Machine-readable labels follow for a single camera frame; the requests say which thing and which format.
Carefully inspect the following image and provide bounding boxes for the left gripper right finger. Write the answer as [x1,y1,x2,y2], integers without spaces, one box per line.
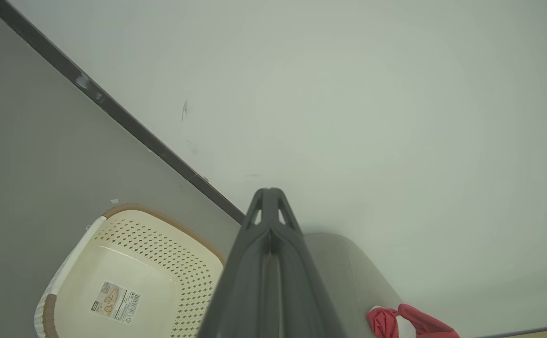
[270,188,347,338]

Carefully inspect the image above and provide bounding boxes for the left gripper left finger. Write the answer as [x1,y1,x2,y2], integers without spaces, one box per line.
[197,188,271,338]

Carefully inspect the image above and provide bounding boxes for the red and white garment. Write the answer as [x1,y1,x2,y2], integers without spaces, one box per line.
[366,304,461,338]

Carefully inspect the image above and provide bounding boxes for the cream perforated laundry basket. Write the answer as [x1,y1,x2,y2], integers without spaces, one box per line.
[34,203,227,338]

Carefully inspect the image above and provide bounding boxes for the paper basket label sticker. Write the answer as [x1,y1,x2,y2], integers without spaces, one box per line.
[90,281,141,323]

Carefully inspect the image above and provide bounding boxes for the black wall baseboard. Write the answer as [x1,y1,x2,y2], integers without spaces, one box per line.
[475,323,547,338]
[0,0,247,225]

